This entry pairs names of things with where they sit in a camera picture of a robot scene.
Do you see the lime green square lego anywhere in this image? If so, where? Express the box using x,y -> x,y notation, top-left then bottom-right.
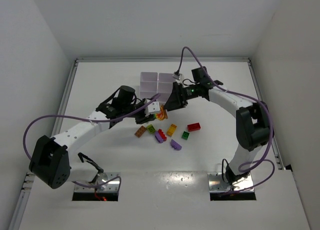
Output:
146,124 -> 156,134

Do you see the brown lego plate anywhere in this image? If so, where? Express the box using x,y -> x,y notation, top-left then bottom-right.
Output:
134,126 -> 147,138

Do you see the orange printed round lego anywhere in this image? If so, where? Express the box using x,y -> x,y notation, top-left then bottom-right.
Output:
154,108 -> 168,121

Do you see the purple arch lego with red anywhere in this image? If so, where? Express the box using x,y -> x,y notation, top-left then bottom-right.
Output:
154,129 -> 167,143

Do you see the yellow lego brick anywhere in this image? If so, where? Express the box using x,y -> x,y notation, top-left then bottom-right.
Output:
166,124 -> 177,137

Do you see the red rectangular lego brick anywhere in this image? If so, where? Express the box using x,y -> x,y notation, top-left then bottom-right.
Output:
187,123 -> 201,132

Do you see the dark green square lego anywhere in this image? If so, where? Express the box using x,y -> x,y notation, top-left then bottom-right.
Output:
181,131 -> 190,140

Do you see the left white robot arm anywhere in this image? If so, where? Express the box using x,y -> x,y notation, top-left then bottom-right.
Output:
29,86 -> 160,189

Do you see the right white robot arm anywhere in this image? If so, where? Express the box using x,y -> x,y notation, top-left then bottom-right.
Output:
164,67 -> 274,184

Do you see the white six-compartment container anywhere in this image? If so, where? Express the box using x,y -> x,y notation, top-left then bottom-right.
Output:
139,72 -> 176,104

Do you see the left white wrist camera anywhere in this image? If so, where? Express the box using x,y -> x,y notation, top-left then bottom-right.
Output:
145,101 -> 161,116

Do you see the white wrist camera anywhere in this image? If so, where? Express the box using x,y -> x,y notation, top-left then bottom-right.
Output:
172,71 -> 184,82
145,101 -> 161,116

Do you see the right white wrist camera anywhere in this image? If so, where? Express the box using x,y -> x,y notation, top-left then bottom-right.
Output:
172,71 -> 184,82

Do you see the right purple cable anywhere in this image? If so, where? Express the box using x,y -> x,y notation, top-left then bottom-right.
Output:
178,46 -> 277,197

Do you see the purple cable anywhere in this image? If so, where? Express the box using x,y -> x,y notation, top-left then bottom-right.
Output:
22,93 -> 161,190
178,46 -> 277,197

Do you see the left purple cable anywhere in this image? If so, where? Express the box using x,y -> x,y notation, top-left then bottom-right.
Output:
22,93 -> 161,190

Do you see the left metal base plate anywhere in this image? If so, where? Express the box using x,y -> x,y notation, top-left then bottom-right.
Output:
74,172 -> 122,193

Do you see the metal base plate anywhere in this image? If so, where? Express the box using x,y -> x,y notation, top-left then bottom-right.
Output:
74,172 -> 122,193
207,171 -> 255,192

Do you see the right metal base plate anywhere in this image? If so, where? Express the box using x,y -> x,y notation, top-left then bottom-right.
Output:
207,171 -> 255,192

